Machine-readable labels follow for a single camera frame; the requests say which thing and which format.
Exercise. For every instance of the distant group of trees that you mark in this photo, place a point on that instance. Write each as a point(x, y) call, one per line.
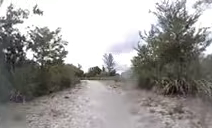
point(109, 63)

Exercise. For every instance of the distant grass strip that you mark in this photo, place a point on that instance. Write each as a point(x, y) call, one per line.
point(100, 78)

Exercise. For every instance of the pale dirt path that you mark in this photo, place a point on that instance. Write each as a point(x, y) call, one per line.
point(101, 106)

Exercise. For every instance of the dense green bushes with trees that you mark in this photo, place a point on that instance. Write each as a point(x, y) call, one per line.
point(44, 76)

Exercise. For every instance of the tall bushes with dry grass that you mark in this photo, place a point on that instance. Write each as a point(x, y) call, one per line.
point(170, 50)

